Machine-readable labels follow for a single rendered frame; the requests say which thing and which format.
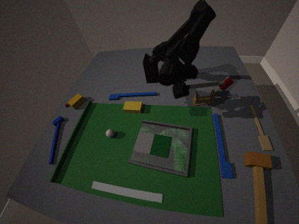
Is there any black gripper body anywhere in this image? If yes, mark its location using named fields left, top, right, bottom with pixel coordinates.
left=173, top=70, right=189, bottom=99

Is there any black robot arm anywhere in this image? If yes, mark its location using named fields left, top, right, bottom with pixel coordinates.
left=147, top=0, right=216, bottom=86

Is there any grey flat bar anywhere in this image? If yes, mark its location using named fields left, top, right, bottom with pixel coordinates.
left=92, top=181, right=163, bottom=203

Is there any green flat mat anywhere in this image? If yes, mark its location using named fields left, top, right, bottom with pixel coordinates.
left=55, top=103, right=224, bottom=218

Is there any white ball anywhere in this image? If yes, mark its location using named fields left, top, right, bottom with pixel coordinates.
left=106, top=130, right=115, bottom=137

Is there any grey mallet with red face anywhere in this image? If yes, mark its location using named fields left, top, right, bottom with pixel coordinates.
left=187, top=77, right=234, bottom=91

